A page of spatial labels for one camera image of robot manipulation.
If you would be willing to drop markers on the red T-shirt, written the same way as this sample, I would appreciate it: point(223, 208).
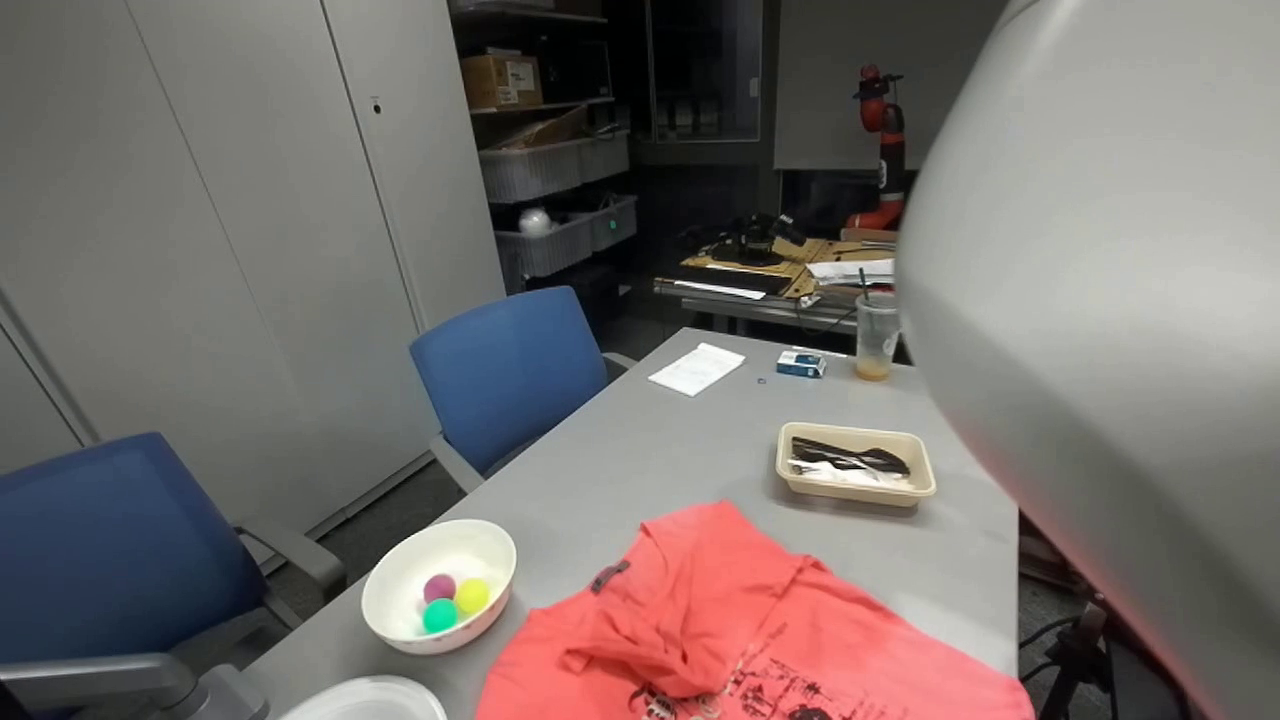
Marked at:
point(710, 617)

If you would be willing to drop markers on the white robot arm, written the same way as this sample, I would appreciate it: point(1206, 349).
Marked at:
point(1089, 279)

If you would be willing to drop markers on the white paper sheet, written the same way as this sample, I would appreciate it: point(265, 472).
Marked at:
point(699, 368)

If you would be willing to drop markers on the blue office chair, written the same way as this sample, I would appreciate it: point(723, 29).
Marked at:
point(502, 372)
point(109, 562)

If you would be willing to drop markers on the small blue white box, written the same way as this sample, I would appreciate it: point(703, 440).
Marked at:
point(803, 366)

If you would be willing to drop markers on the cluttered back table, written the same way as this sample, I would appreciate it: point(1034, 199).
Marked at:
point(764, 269)

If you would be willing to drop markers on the grey storage bins shelf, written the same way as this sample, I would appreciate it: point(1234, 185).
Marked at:
point(551, 129)

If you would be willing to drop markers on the beige cutlery tray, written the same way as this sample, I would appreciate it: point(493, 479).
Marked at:
point(844, 461)

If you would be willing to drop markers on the clear plastic cup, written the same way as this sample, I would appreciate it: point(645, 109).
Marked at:
point(876, 332)

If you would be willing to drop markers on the yellow ball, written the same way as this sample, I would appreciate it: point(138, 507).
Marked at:
point(475, 598)

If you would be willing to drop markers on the white bowl with balls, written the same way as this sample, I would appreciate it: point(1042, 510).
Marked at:
point(465, 551)

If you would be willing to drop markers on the pink ball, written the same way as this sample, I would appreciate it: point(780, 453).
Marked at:
point(440, 585)

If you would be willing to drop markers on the green ball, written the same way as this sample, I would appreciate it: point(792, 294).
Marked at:
point(436, 617)

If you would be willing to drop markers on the white empty plate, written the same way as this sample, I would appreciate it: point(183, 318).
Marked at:
point(368, 698)

